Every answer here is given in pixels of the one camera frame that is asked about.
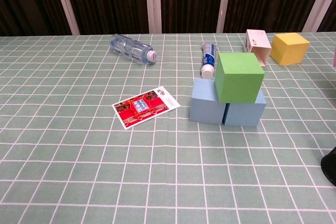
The green cube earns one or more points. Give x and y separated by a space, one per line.
240 77

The blue cube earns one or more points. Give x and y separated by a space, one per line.
244 113
206 106

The yellow cube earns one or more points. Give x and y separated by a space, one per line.
288 48

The pink cube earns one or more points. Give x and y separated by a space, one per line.
334 58

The red printed card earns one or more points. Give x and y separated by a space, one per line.
144 107

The blue white toothpaste tube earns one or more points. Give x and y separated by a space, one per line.
208 58

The clear plastic water bottle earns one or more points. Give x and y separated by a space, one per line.
131 48

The green checkered tablecloth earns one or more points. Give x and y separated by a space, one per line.
105 169

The white cardboard carton box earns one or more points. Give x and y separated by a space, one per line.
258 44

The dark green plastic cup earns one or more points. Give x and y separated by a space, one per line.
330 167

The white frame post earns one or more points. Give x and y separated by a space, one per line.
319 3
224 2
65 3
153 2

